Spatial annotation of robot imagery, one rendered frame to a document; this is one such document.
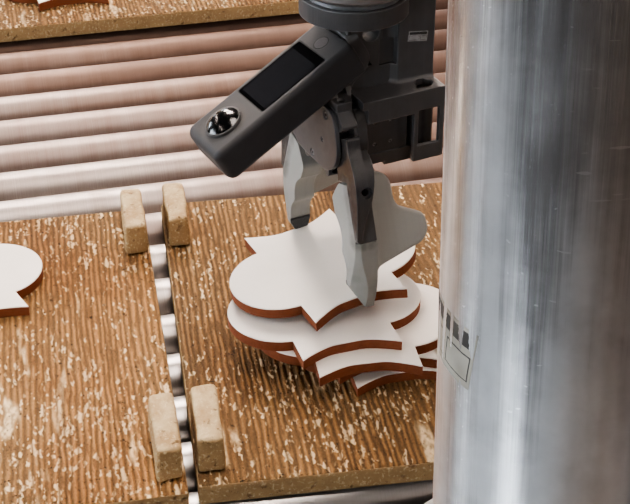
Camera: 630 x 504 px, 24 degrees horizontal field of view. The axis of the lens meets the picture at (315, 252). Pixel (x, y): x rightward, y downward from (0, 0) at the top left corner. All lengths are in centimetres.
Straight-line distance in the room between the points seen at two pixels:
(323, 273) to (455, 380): 53
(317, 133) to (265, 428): 20
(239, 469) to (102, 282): 24
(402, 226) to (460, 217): 51
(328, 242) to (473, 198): 59
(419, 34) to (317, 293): 19
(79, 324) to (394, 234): 25
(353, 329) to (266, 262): 9
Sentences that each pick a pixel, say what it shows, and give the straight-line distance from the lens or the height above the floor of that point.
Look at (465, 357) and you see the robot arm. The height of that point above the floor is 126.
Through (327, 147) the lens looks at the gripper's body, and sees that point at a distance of 95.
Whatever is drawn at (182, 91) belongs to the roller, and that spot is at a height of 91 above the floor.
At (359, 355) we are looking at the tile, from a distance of 98.
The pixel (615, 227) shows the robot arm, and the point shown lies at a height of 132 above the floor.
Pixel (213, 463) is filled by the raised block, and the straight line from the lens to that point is 93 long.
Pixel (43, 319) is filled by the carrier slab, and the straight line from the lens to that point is 108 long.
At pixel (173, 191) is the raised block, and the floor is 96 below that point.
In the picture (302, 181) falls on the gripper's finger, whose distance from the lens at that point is 103.
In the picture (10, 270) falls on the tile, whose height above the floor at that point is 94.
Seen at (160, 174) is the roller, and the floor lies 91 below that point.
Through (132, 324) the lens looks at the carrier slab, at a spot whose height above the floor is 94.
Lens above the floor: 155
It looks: 33 degrees down
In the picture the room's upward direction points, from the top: straight up
